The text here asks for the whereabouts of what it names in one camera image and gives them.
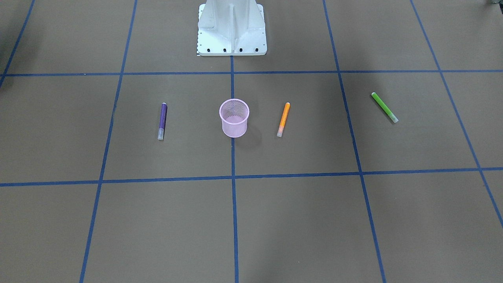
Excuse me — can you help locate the orange marker pen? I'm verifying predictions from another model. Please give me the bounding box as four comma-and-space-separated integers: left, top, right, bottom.
277, 102, 291, 138

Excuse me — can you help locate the green marker pen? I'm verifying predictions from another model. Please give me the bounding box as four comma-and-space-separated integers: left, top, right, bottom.
371, 92, 399, 123

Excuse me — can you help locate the purple marker pen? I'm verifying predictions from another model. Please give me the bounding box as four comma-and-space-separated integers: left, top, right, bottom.
158, 103, 168, 140

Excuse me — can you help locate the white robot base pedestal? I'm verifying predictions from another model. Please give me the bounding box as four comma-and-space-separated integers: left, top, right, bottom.
196, 0, 268, 56

